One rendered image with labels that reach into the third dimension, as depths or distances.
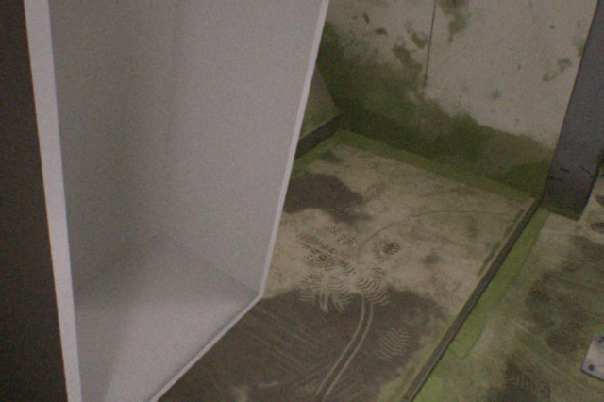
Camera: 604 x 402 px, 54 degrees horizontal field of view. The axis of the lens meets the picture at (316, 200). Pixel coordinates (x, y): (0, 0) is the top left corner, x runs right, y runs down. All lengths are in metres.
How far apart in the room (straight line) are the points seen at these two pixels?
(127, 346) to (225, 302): 0.26
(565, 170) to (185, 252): 1.78
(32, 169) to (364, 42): 2.40
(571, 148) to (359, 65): 1.08
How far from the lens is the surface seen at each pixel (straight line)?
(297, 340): 2.03
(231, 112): 1.33
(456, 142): 2.94
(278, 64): 1.20
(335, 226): 2.52
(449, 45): 2.80
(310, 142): 3.02
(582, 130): 2.74
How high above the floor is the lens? 1.53
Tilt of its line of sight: 34 degrees down
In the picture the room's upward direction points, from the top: 2 degrees clockwise
